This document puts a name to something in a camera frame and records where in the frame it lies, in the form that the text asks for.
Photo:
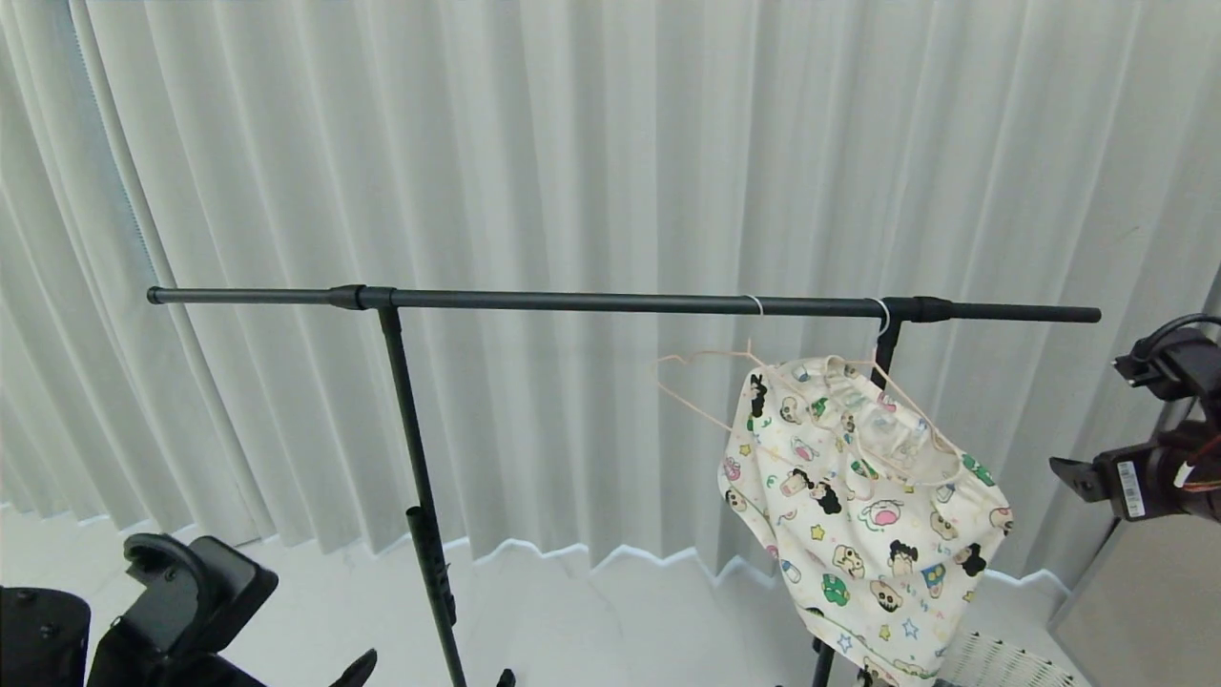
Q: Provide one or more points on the white laundry basket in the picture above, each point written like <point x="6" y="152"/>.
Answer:
<point x="1002" y="663"/>

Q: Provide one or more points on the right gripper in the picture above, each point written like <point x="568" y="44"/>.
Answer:
<point x="1154" y="482"/>

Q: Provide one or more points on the cream printed garment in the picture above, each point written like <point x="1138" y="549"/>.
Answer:
<point x="858" y="534"/>

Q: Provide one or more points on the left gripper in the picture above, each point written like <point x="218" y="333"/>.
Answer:
<point x="143" y="668"/>

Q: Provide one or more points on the white curtain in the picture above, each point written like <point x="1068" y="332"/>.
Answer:
<point x="477" y="143"/>

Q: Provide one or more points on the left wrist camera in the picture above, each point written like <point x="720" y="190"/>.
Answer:
<point x="219" y="592"/>

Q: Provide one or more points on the black clothes rack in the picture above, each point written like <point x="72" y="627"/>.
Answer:
<point x="572" y="301"/>

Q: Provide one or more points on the pink clothes hanger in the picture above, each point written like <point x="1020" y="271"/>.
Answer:
<point x="887" y="320"/>
<point x="706" y="355"/>

